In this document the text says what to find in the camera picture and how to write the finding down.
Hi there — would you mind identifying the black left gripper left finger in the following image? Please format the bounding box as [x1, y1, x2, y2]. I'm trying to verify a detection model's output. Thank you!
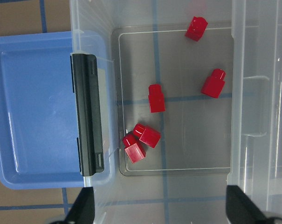
[62, 187, 95, 224]

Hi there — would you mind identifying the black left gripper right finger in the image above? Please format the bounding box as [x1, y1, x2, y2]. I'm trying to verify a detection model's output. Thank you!
[226, 185, 274, 224]

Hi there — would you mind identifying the red block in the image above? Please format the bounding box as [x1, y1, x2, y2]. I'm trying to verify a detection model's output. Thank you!
[133, 123, 161, 148]
[185, 16, 208, 42]
[122, 133, 146, 164]
[148, 84, 165, 113]
[201, 69, 226, 98]

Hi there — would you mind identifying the clear plastic box lid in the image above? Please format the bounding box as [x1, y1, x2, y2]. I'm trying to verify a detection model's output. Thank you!
[227, 0, 282, 218]

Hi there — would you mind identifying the red block in box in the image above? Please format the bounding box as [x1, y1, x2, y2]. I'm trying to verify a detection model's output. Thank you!
[185, 16, 208, 42]
[133, 123, 161, 148]
[122, 133, 146, 164]
[201, 69, 226, 98]

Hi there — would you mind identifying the clear plastic storage box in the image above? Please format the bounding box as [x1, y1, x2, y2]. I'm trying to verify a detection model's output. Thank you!
[69, 0, 282, 224]

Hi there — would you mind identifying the blue plastic tray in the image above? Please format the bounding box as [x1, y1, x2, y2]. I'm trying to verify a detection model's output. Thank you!
[0, 31, 115, 189]

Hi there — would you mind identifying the black box latch handle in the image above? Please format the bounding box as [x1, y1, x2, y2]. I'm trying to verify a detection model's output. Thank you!
[70, 53, 104, 176]

